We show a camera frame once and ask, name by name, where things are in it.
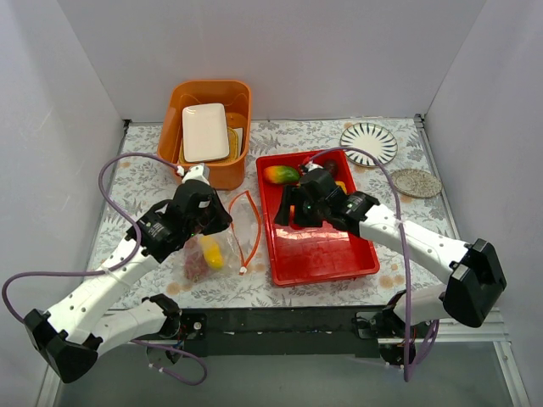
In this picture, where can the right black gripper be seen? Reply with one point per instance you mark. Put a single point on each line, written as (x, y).
(294, 208)

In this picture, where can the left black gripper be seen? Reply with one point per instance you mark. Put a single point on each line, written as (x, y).
(216, 218)

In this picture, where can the yellow mango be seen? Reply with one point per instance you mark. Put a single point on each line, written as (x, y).
(211, 252)

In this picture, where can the clear zip top bag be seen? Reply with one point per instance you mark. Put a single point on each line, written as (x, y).
(240, 241)

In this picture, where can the purple grape bunch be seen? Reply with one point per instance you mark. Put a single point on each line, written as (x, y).
(195, 267)

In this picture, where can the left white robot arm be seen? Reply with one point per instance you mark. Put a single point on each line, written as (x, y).
(72, 334)

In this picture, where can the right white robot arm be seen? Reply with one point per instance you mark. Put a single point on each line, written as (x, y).
(470, 275)

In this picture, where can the yellow lemon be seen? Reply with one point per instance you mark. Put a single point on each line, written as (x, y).
(341, 185)

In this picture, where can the dark purple passion fruit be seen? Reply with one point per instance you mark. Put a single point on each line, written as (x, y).
(331, 167)

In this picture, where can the red green mango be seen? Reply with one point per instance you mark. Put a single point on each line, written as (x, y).
(280, 174)

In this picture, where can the red plastic tray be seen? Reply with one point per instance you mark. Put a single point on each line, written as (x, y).
(308, 255)

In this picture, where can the floral table mat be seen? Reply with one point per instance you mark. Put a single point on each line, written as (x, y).
(140, 182)

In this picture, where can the white rectangular plate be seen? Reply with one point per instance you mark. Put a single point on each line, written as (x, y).
(204, 132)

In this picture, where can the yellow woven basket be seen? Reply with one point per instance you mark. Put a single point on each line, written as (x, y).
(233, 150)

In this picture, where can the striped round plate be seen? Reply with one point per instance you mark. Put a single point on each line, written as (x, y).
(372, 138)

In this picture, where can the speckled small round plate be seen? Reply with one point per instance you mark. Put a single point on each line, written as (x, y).
(416, 183)

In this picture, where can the orange plastic bin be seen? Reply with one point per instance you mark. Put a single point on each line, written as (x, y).
(236, 98)

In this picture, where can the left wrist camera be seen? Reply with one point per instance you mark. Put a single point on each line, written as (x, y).
(198, 172)

